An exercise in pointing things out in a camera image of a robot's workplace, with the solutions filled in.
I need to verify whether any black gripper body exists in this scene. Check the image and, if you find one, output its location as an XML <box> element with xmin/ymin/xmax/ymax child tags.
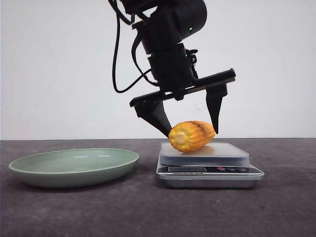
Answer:
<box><xmin>130</xmin><ymin>43</ymin><xmax>236</xmax><ymax>107</ymax></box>

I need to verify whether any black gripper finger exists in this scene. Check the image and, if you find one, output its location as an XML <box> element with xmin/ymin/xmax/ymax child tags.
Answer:
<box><xmin>206</xmin><ymin>84</ymin><xmax>228</xmax><ymax>134</ymax></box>
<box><xmin>135</xmin><ymin>101</ymin><xmax>171</xmax><ymax>137</ymax></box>

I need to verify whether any yellow corn cob piece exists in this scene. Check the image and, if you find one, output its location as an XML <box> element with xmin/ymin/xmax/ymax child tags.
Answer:
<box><xmin>168</xmin><ymin>120</ymin><xmax>216</xmax><ymax>153</ymax></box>

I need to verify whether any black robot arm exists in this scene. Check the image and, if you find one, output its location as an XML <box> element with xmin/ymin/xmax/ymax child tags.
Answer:
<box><xmin>122</xmin><ymin>0</ymin><xmax>236</xmax><ymax>136</ymax></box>

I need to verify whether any silver digital kitchen scale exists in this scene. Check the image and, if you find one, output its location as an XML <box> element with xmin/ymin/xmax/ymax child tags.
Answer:
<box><xmin>156</xmin><ymin>142</ymin><xmax>265</xmax><ymax>188</ymax></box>

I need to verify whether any green oval plate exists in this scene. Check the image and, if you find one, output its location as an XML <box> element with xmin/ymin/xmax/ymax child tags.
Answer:
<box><xmin>8</xmin><ymin>148</ymin><xmax>139</xmax><ymax>188</ymax></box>

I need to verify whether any black cable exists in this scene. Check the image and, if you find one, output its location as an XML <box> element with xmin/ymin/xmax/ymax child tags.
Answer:
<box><xmin>108</xmin><ymin>0</ymin><xmax>158</xmax><ymax>94</ymax></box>

